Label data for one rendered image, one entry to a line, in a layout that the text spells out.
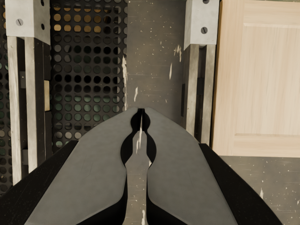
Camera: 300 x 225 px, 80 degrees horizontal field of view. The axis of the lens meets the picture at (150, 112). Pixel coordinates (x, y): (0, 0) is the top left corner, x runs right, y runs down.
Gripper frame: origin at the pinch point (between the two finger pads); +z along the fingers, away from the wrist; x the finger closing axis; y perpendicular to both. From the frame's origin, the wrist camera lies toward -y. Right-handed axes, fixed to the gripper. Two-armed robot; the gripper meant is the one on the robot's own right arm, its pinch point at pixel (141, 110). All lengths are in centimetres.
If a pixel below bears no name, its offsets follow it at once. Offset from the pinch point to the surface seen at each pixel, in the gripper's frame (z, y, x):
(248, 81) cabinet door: 34.9, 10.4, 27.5
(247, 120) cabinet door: 30.5, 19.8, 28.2
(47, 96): 32.6, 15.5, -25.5
